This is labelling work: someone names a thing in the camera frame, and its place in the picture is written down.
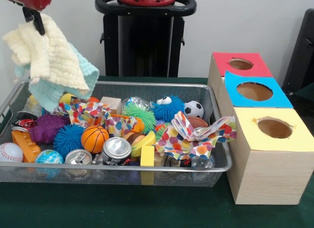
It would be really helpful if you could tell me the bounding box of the shallow wire mesh bin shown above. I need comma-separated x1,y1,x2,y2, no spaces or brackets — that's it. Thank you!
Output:
0,79,233,187

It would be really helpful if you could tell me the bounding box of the wooden cube block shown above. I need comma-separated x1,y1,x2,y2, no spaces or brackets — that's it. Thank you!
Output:
101,97,123,115

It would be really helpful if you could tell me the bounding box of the yellow plastic block toy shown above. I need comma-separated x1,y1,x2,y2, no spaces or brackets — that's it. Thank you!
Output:
130,131,157,167

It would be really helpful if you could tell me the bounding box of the white baseball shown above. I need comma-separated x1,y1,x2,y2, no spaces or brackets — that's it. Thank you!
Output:
0,142,24,163

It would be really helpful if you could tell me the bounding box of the brown toy football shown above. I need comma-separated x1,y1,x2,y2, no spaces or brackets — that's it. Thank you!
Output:
188,116,209,129

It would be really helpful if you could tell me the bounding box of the mint green waffle cloth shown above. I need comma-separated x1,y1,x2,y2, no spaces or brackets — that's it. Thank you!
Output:
15,42,100,113

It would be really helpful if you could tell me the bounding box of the cream yellow waffle cloth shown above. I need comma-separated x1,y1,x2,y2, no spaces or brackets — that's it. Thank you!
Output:
2,13,90,90

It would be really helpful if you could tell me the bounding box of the blue fuzzy ball with eyes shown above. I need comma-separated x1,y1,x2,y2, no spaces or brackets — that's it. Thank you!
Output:
53,124,86,158

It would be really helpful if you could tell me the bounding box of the black chair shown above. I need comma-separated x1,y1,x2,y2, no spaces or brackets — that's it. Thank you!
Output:
282,9,314,122

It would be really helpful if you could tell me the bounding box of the silver metal can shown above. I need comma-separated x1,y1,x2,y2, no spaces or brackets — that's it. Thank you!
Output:
102,137,132,166

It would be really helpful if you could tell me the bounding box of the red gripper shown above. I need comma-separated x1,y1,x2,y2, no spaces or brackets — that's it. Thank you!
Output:
0,0,53,36

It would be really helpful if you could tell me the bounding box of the wooden box with three holes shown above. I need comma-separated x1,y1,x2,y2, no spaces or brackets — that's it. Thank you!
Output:
208,52,314,205

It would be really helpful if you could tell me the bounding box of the blue spiky ball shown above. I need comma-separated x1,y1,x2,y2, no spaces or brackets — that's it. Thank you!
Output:
152,96,186,123

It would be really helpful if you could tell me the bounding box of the small black white soccer ball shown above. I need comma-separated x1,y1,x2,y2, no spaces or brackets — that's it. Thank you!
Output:
184,101,205,118

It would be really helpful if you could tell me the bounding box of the green spiky ball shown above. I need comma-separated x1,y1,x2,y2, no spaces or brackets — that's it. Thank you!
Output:
123,103,157,134

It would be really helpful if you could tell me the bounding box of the globe print ball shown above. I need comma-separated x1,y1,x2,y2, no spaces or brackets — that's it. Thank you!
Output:
34,150,64,166

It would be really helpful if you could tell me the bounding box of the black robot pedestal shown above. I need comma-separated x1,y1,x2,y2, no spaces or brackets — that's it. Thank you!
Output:
96,0,197,76

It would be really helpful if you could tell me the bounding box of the small orange basketball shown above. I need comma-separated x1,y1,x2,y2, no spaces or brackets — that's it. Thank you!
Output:
81,126,110,154

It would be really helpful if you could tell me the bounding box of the purple spiky ball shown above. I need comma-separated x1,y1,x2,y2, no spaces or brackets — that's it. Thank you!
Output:
29,113,70,144

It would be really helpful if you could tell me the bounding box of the orange plastic block toy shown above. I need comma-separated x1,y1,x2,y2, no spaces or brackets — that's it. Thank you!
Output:
11,130,42,163

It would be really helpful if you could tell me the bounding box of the red soda can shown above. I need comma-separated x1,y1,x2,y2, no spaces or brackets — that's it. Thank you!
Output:
11,110,39,133

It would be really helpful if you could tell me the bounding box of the yellow ball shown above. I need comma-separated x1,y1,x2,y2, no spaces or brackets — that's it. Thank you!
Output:
59,93,77,104

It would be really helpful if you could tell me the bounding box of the dark green table cloth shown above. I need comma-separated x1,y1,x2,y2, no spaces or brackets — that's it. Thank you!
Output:
0,75,314,228

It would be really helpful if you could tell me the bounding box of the colourful patterned cloth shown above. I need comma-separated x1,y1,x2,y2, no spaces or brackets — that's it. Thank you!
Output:
52,101,143,138
155,110,237,161

